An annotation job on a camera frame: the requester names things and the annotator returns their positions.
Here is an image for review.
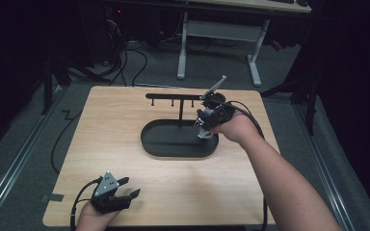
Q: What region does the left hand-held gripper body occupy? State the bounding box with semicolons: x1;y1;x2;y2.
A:
90;170;133;215

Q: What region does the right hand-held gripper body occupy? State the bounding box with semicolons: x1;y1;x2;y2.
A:
199;74;237;131

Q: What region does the plush toy keychain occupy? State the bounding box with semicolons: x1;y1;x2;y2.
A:
195;116;214;140

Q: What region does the black key rack with tray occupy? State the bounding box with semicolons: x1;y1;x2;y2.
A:
140;92;220;159

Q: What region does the person's right hand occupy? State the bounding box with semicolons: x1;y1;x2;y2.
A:
211;111;262;146

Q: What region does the person's left hand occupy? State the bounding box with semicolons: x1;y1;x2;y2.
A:
74;201;120;231

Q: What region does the black tape strip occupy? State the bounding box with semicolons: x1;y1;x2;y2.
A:
40;192;66;203

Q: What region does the white-legged desk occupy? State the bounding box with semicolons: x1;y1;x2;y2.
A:
175;0;312;88

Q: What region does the black metal stand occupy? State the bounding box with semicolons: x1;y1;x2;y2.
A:
259;72;320;137
40;57;111;116

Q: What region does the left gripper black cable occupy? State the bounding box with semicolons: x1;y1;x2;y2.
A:
69;178;101;231

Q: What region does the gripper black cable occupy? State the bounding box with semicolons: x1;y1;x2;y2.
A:
222;100;269;231
69;178;101;231

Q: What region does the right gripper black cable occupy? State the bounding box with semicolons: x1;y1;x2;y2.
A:
222;100;269;231

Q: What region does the black floor cable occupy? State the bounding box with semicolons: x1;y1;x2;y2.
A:
50;110;85;176

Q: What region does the metal floor rail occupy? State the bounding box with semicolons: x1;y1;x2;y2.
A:
292;103;357;231
0;86;66;222

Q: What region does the bundle of black cables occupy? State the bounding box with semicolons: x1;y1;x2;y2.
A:
100;11;149;88

